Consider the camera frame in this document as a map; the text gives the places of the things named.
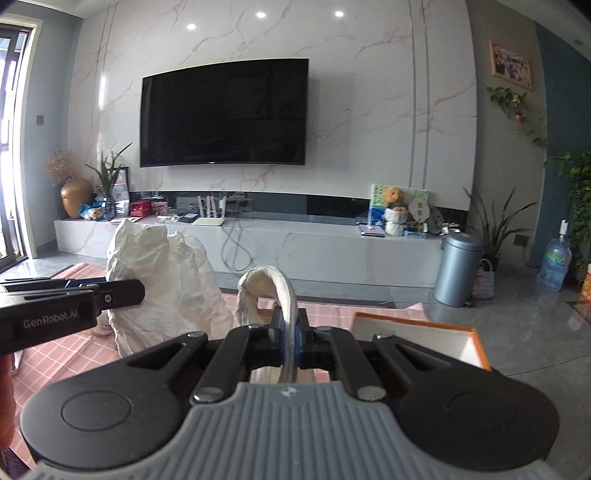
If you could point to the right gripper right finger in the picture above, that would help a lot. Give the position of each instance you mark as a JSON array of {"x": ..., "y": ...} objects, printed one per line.
[{"x": 356, "y": 364}]

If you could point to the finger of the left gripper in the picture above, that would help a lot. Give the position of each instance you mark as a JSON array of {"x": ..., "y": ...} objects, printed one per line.
[
  {"x": 118, "y": 294},
  {"x": 37, "y": 284}
]

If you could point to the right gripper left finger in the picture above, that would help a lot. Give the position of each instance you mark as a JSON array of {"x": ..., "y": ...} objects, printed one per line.
[{"x": 229, "y": 361}]

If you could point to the white plastic bag bundle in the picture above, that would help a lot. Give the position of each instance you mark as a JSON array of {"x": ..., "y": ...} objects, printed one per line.
[{"x": 182, "y": 295}]

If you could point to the orange white storage box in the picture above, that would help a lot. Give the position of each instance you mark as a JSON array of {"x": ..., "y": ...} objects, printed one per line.
[{"x": 461, "y": 343}]

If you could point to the operator left hand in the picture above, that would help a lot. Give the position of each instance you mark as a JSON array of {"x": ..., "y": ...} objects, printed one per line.
[{"x": 7, "y": 402}]

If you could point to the pink checkered tablecloth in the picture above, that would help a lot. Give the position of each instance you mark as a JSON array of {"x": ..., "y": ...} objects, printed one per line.
[{"x": 326, "y": 304}]

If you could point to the red gift box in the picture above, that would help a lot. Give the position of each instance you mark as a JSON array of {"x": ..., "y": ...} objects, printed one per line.
[{"x": 140, "y": 208}]

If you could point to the golden round vase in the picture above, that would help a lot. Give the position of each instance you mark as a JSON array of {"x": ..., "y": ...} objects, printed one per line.
[{"x": 74, "y": 193}]

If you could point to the white marble tv cabinet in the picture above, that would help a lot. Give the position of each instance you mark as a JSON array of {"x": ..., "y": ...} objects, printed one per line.
[{"x": 318, "y": 252}]

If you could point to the white wifi router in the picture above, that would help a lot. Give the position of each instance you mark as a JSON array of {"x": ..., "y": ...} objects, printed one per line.
[{"x": 211, "y": 212}]

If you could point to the green plant glass vase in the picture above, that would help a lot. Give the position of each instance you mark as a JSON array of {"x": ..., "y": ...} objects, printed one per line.
[{"x": 108, "y": 173}]

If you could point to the teddy bear in pot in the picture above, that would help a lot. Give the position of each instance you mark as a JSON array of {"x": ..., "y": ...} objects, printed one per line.
[{"x": 396, "y": 213}]

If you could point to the green painted picture board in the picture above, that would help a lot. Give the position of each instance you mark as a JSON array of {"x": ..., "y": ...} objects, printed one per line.
[{"x": 377, "y": 204}]

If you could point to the grey metal trash can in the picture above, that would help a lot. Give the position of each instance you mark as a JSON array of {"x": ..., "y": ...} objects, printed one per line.
[{"x": 462, "y": 253}]

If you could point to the round paper fan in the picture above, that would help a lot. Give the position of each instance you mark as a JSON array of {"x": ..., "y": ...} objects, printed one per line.
[{"x": 420, "y": 211}]

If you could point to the woven pink basket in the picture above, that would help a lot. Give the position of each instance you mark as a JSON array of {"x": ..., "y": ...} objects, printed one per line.
[{"x": 484, "y": 285}]

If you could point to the tall leafy floor plant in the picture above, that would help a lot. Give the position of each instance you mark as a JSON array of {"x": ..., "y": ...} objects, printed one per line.
[{"x": 493, "y": 225}]

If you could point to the blue water jug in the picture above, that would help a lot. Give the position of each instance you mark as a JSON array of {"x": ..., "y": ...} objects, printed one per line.
[{"x": 556, "y": 261}]

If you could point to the hanging ivy plant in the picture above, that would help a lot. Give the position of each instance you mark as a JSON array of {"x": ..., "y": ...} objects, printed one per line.
[{"x": 517, "y": 108}]

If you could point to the bushy green corner plant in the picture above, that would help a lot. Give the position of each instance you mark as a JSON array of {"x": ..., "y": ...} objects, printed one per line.
[{"x": 574, "y": 168}]

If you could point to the black wall television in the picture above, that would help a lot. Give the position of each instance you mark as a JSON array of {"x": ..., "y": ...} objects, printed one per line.
[{"x": 249, "y": 112}]

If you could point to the framed wall picture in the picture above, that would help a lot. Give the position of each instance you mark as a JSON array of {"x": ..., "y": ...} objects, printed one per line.
[{"x": 510, "y": 66}]

